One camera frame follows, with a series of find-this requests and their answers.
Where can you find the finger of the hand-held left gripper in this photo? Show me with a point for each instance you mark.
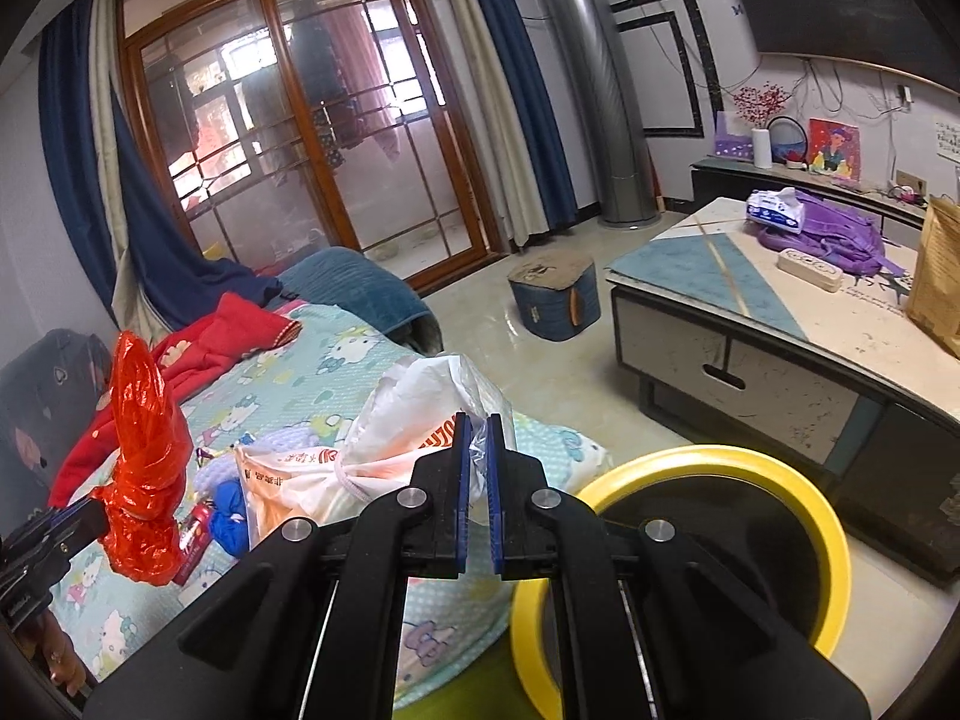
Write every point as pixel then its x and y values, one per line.
pixel 75 521

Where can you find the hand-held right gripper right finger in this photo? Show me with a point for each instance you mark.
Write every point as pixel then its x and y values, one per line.
pixel 495 472

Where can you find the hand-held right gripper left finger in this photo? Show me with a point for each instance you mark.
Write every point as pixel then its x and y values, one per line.
pixel 463 465

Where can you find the white plastic bag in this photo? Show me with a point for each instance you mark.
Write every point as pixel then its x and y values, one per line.
pixel 390 427

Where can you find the red plastic bag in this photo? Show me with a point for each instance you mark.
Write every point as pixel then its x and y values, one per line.
pixel 146 465

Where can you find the yellow trash bin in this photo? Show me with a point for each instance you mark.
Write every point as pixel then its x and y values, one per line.
pixel 750 495

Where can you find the person's left hand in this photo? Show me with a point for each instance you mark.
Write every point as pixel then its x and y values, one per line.
pixel 56 652

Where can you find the small red packet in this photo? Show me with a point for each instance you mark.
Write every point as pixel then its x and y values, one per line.
pixel 196 532

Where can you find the blue wrapper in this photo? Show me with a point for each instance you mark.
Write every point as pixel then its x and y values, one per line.
pixel 229 517

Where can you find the cartoon cat printed bedsheet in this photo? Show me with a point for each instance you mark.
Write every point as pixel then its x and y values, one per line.
pixel 315 360

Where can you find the blue storage stool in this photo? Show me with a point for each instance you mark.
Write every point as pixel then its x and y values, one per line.
pixel 553 296

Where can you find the teal blanket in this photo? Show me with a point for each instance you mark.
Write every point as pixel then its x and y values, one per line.
pixel 360 285

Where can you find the red blanket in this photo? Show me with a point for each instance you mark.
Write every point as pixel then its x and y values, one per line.
pixel 217 337

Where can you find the marble top coffee table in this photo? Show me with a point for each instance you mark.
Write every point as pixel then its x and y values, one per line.
pixel 757 330

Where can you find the blue curtain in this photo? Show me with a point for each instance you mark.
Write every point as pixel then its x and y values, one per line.
pixel 82 187
pixel 517 67

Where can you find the beige curtain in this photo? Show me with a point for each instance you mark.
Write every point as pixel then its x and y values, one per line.
pixel 105 165
pixel 480 90

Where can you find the dark television cabinet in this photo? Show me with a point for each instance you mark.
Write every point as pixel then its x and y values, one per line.
pixel 720 180

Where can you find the white pencil case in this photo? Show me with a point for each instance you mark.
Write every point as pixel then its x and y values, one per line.
pixel 810 268

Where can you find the wooden framed glass door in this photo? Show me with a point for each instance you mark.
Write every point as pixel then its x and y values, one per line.
pixel 315 112

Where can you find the blue white tissue pack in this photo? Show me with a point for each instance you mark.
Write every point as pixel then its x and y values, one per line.
pixel 776 210

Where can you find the silver tower air conditioner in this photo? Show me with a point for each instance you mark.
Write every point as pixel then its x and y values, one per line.
pixel 600 90

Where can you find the hanging clothes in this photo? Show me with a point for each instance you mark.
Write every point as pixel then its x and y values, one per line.
pixel 330 90

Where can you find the purple cloth bundle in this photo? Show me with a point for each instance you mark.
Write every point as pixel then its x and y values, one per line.
pixel 832 232

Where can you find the white vase with red flowers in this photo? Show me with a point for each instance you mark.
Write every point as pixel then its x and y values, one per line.
pixel 761 146

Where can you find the round desk ornament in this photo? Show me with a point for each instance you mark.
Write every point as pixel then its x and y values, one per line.
pixel 790 139

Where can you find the colourful painting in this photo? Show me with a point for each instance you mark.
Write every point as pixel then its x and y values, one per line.
pixel 834 150

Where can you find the brown paper bag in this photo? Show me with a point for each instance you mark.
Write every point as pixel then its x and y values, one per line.
pixel 937 270

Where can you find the black television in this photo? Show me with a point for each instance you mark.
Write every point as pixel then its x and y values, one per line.
pixel 847 0

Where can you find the white paper wall note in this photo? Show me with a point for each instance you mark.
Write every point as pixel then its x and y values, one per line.
pixel 947 139

